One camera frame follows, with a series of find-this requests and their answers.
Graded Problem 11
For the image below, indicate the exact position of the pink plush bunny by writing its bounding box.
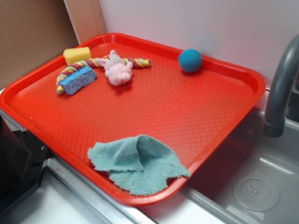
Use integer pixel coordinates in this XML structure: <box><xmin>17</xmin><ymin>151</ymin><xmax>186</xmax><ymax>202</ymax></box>
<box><xmin>95</xmin><ymin>50</ymin><xmax>133</xmax><ymax>86</ymax></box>

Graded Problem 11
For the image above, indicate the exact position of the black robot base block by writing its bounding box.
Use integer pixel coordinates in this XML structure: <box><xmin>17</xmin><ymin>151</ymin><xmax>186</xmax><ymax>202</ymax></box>
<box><xmin>0</xmin><ymin>118</ymin><xmax>49</xmax><ymax>214</ymax></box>

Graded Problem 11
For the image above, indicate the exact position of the red plastic tray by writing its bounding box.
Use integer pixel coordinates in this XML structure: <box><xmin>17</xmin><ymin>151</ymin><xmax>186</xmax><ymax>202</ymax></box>
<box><xmin>0</xmin><ymin>33</ymin><xmax>266</xmax><ymax>206</ymax></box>

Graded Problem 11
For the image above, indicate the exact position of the teal terry cloth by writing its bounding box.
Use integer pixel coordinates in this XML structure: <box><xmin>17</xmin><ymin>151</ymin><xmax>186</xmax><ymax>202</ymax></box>
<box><xmin>87</xmin><ymin>135</ymin><xmax>191</xmax><ymax>196</ymax></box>

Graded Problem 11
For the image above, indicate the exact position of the blue knitted ball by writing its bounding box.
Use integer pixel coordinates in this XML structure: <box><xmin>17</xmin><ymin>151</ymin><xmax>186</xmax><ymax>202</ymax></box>
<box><xmin>178</xmin><ymin>49</ymin><xmax>203</xmax><ymax>72</ymax></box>

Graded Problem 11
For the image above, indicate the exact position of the blue sponge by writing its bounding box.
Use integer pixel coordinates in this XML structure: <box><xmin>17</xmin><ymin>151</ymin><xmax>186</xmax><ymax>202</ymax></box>
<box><xmin>56</xmin><ymin>67</ymin><xmax>97</xmax><ymax>95</ymax></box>

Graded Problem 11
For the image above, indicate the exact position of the yellow sponge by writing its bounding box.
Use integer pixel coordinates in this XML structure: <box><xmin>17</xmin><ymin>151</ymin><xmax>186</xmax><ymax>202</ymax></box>
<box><xmin>63</xmin><ymin>47</ymin><xmax>92</xmax><ymax>66</ymax></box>

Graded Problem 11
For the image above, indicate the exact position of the grey plastic sink basin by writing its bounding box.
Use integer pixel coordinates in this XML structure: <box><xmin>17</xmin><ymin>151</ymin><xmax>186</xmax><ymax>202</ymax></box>
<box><xmin>142</xmin><ymin>110</ymin><xmax>299</xmax><ymax>224</ymax></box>

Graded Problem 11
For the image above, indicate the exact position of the grey sink faucet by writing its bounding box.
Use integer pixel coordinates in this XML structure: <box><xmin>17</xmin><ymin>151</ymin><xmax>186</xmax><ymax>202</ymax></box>
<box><xmin>263</xmin><ymin>35</ymin><xmax>299</xmax><ymax>138</ymax></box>

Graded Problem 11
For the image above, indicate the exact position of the brown cardboard panel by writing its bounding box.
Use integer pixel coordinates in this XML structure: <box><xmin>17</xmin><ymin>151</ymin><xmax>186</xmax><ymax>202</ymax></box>
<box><xmin>0</xmin><ymin>0</ymin><xmax>78</xmax><ymax>89</ymax></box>

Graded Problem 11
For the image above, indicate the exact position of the multicolour rope toy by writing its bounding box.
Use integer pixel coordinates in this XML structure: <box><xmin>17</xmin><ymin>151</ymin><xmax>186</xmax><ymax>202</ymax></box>
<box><xmin>56</xmin><ymin>58</ymin><xmax>151</xmax><ymax>95</ymax></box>

